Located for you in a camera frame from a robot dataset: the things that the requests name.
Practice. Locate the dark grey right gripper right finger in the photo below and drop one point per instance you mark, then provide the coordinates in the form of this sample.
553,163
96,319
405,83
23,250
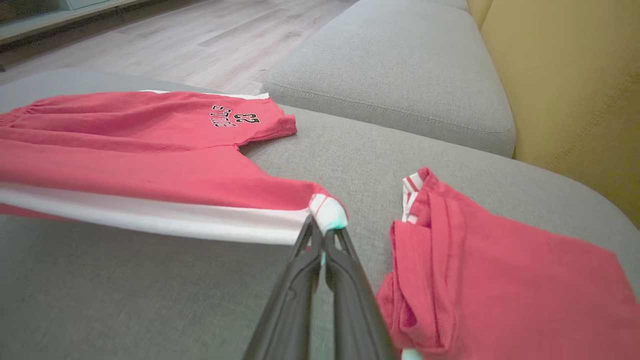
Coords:
355,320

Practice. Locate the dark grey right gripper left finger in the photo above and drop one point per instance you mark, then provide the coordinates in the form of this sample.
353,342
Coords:
290,315

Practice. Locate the red jersey shirt white sleeves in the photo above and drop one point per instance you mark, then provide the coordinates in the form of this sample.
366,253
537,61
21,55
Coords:
500,280

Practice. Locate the small red Bulls jersey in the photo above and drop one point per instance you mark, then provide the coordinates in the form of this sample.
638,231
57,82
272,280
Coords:
150,165

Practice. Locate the small grey sofa cushion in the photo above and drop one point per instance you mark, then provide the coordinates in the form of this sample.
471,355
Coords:
400,70

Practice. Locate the yellow sofa cushion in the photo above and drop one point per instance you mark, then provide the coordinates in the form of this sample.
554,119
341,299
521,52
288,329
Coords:
575,90

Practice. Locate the white low cabinet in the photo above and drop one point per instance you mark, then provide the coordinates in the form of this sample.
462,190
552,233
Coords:
30,25

